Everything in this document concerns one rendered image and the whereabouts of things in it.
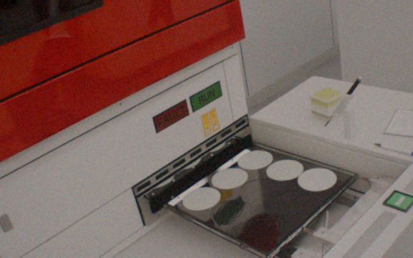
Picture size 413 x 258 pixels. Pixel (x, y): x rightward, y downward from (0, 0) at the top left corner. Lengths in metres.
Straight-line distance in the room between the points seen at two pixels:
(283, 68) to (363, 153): 2.81
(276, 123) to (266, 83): 2.48
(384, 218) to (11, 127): 0.78
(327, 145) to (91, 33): 0.69
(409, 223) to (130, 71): 0.68
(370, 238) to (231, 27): 0.66
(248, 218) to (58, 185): 0.45
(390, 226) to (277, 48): 3.03
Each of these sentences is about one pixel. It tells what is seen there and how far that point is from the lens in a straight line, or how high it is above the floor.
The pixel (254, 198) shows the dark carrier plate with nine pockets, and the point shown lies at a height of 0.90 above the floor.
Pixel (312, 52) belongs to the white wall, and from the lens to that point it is 4.36.
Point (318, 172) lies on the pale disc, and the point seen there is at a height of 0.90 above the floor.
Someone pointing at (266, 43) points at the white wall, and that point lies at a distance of 3.85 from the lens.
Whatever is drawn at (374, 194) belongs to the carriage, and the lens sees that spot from 1.26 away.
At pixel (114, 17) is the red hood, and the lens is 1.09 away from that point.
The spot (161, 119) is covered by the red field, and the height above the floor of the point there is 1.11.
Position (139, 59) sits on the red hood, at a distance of 1.14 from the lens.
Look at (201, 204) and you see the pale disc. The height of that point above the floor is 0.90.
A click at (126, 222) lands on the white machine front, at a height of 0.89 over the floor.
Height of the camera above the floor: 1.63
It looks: 27 degrees down
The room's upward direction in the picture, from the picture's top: 12 degrees counter-clockwise
